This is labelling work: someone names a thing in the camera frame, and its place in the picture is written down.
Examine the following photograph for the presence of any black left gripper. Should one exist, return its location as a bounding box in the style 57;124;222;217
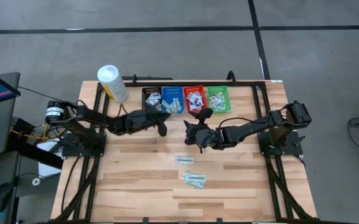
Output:
126;105;172;138

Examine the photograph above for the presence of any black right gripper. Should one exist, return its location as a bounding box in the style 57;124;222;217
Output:
184;108;223;149

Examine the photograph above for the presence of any red plastic basket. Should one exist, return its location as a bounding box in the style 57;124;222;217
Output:
183;85;209;114

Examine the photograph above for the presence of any green plastic basket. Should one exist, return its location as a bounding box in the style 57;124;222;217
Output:
207;86;231;114

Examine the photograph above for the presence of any pile of paper banknotes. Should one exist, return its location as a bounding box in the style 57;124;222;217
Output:
185;179;205;190

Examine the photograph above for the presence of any blue plastic basket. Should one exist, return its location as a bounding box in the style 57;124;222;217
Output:
161;86;185;114

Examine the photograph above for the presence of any black plastic basket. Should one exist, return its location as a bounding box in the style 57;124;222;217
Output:
141;86;164;114

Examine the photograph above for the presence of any white wipes canister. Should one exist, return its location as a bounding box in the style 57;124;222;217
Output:
96;64;129;103

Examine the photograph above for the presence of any white paper sheet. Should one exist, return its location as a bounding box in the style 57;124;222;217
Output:
37;139;64;178

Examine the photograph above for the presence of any black stand beam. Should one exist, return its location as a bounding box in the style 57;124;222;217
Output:
7;119;65;170

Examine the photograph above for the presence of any dark grey desk top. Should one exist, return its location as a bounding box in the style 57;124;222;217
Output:
0;151;21;224

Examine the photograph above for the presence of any black computer mouse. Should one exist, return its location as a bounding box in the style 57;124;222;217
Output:
0;182;14;215

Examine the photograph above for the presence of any black aluminium table frame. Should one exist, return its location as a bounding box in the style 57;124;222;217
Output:
52;70;316;224

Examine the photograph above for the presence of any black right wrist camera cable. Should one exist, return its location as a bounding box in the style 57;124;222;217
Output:
218;116;273;130

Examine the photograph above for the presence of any black base clamp handle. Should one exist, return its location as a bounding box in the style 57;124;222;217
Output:
292;135;306;147

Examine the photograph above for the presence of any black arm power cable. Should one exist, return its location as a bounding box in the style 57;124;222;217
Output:
60;155;83;215

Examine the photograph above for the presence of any yellow cable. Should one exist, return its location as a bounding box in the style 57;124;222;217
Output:
10;124;62;141

